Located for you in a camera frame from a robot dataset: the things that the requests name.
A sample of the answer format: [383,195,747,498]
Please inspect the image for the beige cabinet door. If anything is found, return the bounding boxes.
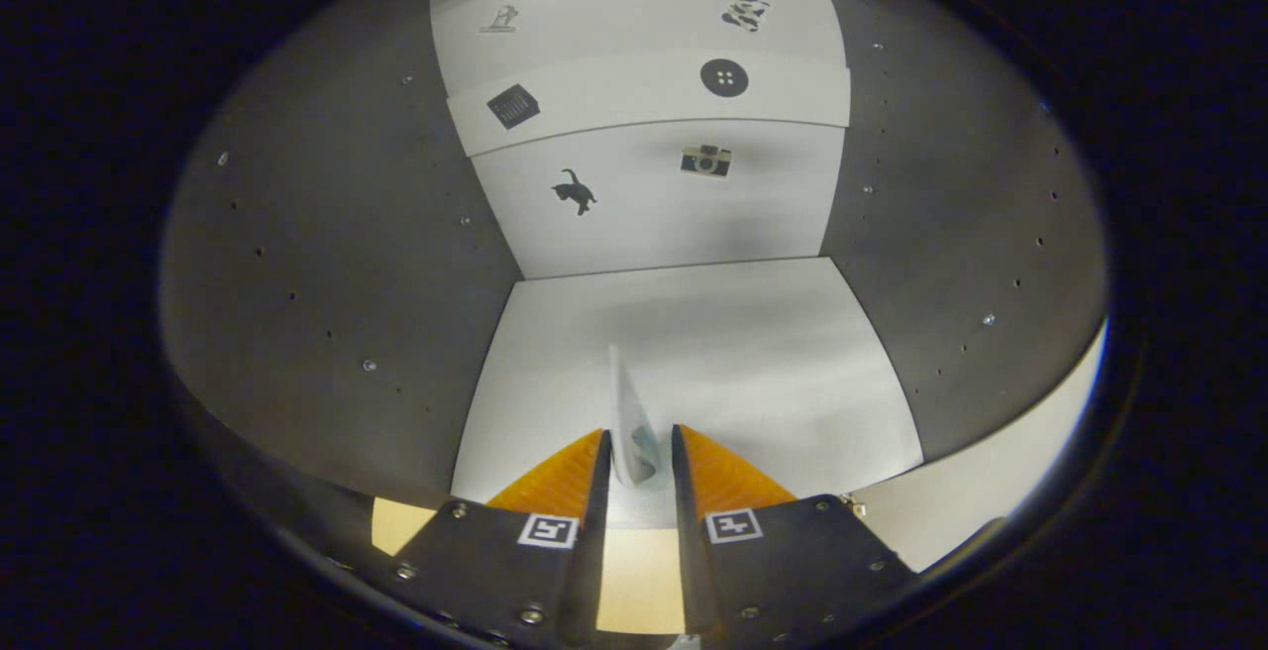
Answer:
[852,318,1109,574]

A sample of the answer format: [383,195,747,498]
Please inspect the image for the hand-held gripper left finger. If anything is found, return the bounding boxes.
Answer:
[391,427,613,650]

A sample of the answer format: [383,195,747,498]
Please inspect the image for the white cabinet shelf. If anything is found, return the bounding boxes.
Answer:
[451,256,927,532]

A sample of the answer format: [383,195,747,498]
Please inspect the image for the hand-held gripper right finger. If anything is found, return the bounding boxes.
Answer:
[672,422,917,650]

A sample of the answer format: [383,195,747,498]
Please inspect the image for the dark grey cabinet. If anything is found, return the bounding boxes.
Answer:
[158,0,1110,572]

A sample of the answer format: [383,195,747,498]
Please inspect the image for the thin white packet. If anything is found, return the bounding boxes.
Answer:
[606,343,660,488]

